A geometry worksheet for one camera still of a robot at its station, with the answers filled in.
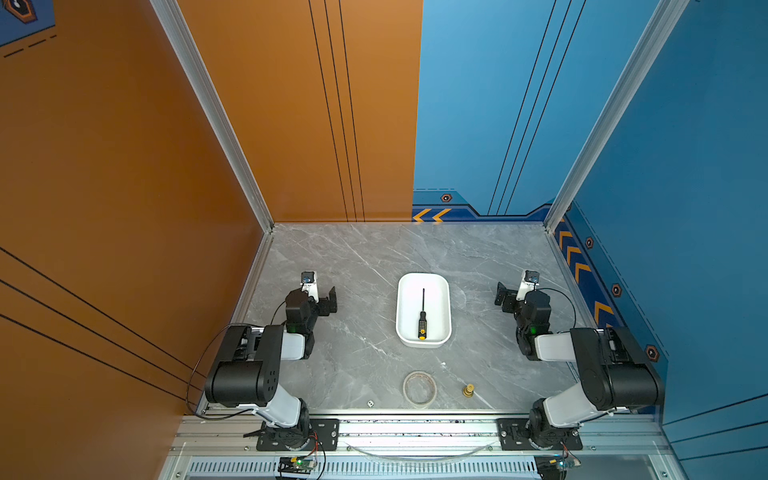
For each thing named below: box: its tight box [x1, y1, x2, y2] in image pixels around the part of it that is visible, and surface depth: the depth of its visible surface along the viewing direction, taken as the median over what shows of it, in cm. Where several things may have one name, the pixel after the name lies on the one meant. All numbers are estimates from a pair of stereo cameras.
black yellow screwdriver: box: [418, 288, 428, 341], surface depth 93 cm
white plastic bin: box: [395, 273, 452, 349], surface depth 96 cm
